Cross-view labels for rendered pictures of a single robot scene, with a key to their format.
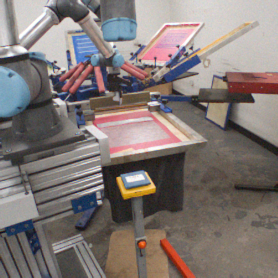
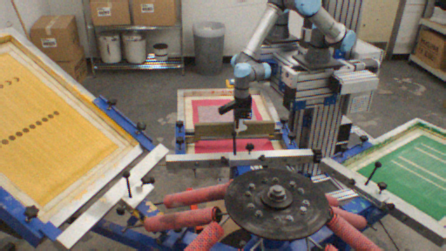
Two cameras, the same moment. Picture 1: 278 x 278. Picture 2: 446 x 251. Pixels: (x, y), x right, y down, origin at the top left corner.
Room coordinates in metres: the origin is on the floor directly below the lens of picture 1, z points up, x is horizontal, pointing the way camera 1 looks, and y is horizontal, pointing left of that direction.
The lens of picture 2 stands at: (3.32, 0.25, 2.02)
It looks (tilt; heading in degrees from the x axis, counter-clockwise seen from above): 30 degrees down; 187
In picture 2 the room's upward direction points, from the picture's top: 2 degrees clockwise
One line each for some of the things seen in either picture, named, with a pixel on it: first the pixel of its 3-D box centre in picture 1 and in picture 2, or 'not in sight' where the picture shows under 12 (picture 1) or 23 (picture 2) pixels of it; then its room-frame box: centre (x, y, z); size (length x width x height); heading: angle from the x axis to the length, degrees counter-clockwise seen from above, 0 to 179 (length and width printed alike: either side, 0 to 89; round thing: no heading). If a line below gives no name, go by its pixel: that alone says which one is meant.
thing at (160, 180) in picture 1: (146, 186); not in sight; (1.20, -0.02, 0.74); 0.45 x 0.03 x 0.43; 104
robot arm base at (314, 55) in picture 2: not in sight; (318, 51); (1.16, 0.53, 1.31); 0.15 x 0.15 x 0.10
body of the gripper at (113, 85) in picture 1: (114, 82); (241, 106); (1.73, 0.14, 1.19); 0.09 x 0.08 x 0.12; 104
